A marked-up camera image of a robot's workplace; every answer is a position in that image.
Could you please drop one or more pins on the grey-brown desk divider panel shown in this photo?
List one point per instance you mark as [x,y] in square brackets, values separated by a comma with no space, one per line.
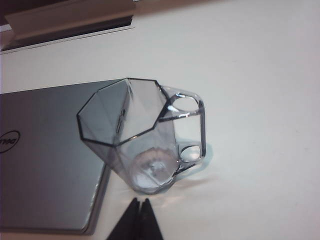
[20,5]

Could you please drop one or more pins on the silver closed laptop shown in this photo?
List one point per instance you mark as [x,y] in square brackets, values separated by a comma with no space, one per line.
[45,155]

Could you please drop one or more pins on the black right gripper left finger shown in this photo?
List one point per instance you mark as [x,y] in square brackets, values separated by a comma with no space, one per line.
[128,225]

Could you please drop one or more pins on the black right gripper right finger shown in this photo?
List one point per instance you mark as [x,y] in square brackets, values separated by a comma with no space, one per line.
[151,225]

